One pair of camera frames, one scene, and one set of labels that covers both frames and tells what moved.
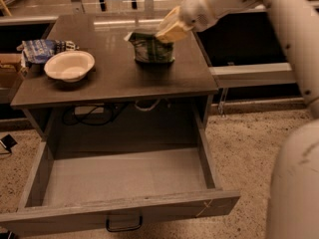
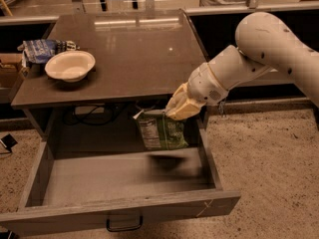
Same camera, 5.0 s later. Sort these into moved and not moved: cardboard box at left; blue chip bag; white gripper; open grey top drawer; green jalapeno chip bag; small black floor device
Moved: white gripper; green jalapeno chip bag
Not moved: small black floor device; blue chip bag; open grey top drawer; cardboard box at left
